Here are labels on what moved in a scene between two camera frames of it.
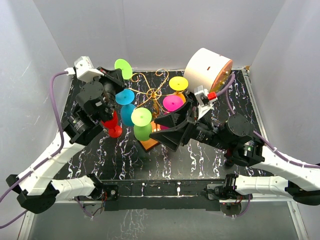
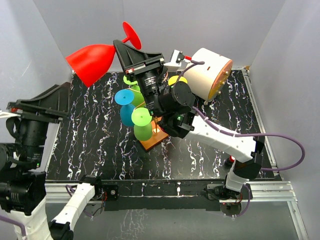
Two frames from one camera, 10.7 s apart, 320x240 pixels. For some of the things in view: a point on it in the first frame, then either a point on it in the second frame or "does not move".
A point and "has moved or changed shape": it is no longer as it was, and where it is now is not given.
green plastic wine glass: x=142 y=118 does not move
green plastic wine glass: x=127 y=71 has moved or changed shape
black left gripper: x=114 y=76 to x=50 y=105
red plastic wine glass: x=115 y=130 to x=91 y=63
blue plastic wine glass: x=125 y=97 does not move
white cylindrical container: x=207 y=68 does not move
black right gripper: x=178 y=120 to x=129 y=56
